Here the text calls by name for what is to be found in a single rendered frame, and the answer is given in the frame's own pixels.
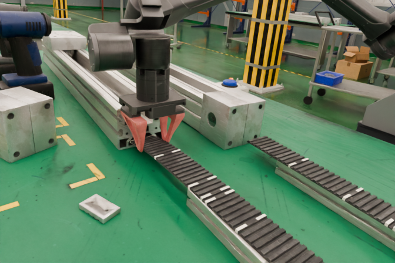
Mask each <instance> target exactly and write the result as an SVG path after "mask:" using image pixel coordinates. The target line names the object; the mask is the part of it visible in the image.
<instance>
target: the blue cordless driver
mask: <svg viewBox="0 0 395 263"><path fill-rule="evenodd" d="M51 32H52V24H51V20H50V17H49V16H48V15H47V14H46V13H40V12H19V11H0V38H6V39H7V40H5V41H4V44H5V47H6V51H7V52H8V53H11V55H12V59H13V62H14V65H15V69H16V73H9V74H3V75H2V81H0V90H5V89H11V88H15V87H20V86H21V87H24V88H26V89H29V90H32V91H34V92H37V93H40V94H43V95H45V96H49V97H51V98H53V100H54V99H55V94H54V88H53V83H52V82H51V81H49V80H48V77H47V76H46V75H45V74H43V71H42V68H41V64H42V59H41V55H40V53H39V49H38V45H37V42H35V41H33V40H32V38H42V37H43V36H49V35H50V34H51Z"/></svg>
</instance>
